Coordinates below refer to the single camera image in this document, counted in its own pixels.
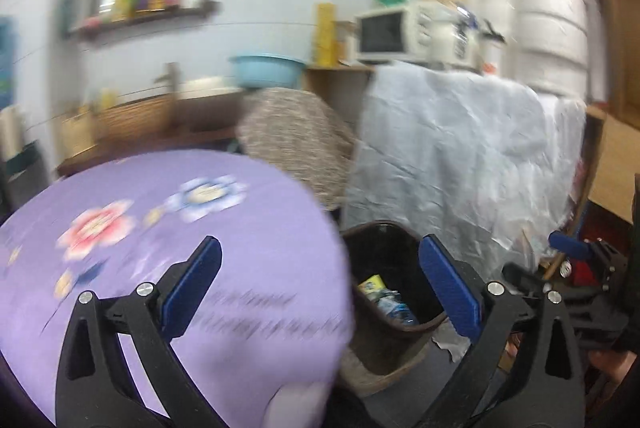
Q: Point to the white microwave oven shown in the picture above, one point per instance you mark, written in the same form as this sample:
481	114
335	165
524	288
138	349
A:
395	33

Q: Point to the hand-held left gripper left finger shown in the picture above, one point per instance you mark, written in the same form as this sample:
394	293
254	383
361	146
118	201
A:
192	285

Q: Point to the light blue plastic basin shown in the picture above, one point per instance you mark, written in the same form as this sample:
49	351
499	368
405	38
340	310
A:
267	69

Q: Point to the wooden counter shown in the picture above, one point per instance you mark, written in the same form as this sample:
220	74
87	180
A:
150	148

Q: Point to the cardboard box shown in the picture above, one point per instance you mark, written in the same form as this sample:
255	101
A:
617	163

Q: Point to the large white cylinder tank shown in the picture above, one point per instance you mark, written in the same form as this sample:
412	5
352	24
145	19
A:
550	8

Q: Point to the purple floral tablecloth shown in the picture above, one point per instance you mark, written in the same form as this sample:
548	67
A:
150	258

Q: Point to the blue snack wrapper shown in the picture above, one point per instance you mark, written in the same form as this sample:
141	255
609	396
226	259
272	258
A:
397	308

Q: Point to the brown plastic trash bin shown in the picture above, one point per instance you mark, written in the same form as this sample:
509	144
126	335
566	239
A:
400	258

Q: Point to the wicker basket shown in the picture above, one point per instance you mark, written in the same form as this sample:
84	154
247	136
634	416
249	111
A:
135	118

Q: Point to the yellow tall box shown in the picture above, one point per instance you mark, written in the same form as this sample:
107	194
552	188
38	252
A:
325	33

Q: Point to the white crinkled cloth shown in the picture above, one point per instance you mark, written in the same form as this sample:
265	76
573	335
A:
450	148

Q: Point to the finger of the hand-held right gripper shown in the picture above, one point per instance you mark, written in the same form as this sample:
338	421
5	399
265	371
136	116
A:
522	277
567	244

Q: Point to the beige patterned cloth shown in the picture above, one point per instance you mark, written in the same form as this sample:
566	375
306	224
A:
300	133

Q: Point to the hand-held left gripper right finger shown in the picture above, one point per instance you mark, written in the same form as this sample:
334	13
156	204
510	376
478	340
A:
452	288

